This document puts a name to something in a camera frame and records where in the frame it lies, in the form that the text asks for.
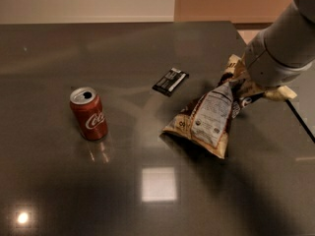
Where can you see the red Coca-Cola can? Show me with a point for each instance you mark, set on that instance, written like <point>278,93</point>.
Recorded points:
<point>86,106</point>

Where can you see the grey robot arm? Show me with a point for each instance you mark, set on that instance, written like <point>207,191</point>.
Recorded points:
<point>280,53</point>

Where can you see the brown and cream chip bag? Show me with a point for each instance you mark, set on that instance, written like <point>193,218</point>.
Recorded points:
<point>206,120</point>

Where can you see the black rxbar chocolate bar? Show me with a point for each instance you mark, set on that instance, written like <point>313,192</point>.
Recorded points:
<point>170,81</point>

